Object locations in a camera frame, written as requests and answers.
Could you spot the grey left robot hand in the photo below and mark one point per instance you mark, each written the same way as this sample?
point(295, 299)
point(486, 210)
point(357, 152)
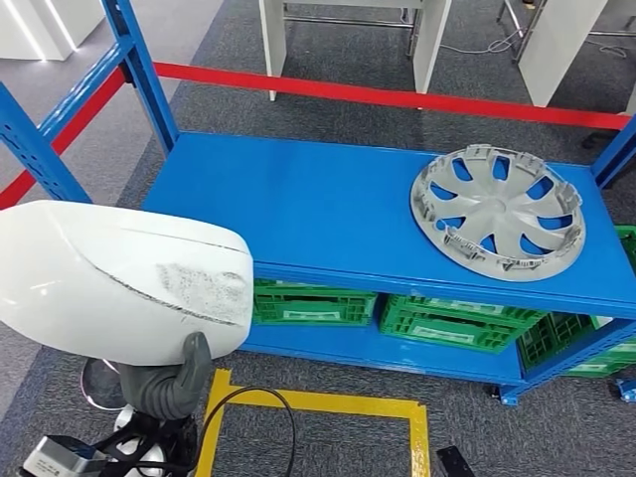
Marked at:
point(164, 392)

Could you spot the white plastic car part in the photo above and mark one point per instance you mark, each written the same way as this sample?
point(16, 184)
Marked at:
point(99, 276)

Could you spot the blue metal shelf rack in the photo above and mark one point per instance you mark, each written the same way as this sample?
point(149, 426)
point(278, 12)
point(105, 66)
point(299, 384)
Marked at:
point(323, 204)

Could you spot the green plastic folding crate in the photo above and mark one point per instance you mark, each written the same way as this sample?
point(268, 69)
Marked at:
point(308, 309)
point(546, 342)
point(627, 250)
point(447, 329)

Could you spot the short red barrier belt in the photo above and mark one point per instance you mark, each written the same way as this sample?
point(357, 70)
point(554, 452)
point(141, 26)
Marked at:
point(75, 128)

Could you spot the black right robot foot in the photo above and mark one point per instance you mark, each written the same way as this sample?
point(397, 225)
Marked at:
point(453, 463)

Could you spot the white counter block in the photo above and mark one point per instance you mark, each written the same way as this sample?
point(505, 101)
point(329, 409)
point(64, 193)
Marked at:
point(50, 26)

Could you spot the long red barrier belt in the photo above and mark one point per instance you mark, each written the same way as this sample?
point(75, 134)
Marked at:
point(377, 97)

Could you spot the grey wheel hub cap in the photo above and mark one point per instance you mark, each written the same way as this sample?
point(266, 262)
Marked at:
point(496, 210)

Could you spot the white desk with metal rails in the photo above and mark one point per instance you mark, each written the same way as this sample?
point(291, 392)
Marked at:
point(430, 46)

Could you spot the white slanted desk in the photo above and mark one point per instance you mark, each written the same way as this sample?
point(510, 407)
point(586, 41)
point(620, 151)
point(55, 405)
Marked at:
point(556, 52)

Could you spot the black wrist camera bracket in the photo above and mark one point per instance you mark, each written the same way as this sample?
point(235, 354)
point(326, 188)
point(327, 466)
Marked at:
point(169, 441)

